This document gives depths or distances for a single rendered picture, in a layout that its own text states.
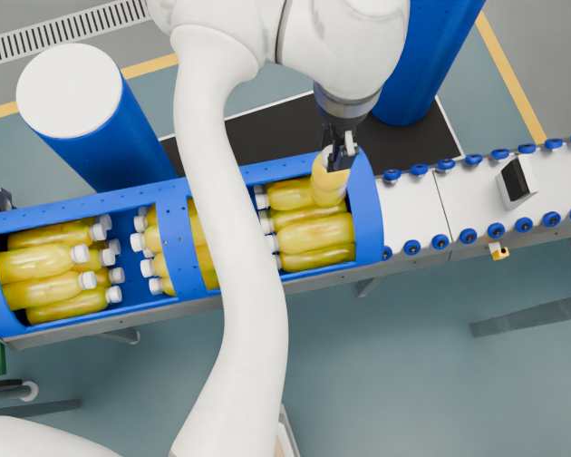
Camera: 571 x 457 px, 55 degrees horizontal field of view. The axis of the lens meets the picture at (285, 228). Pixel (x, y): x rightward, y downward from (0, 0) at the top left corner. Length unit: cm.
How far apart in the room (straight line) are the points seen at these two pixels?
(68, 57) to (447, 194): 109
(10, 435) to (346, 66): 48
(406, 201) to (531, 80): 155
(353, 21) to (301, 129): 186
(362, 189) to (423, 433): 143
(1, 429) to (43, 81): 117
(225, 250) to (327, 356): 182
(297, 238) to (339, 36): 71
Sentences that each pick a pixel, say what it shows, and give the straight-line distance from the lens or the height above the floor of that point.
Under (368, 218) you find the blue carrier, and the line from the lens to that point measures 117.
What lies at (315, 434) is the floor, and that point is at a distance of 234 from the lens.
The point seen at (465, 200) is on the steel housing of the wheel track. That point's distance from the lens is 155.
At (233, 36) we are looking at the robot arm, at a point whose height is 184.
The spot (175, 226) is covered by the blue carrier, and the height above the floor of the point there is 123.
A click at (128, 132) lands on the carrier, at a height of 91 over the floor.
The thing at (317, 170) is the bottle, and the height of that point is 141.
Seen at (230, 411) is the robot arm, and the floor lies 181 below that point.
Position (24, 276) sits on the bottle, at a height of 118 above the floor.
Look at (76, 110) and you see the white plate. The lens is 155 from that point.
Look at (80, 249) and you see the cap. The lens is 126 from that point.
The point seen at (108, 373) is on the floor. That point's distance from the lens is 244.
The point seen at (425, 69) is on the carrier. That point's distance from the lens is 207.
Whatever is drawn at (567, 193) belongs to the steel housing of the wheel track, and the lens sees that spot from 166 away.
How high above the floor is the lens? 233
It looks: 75 degrees down
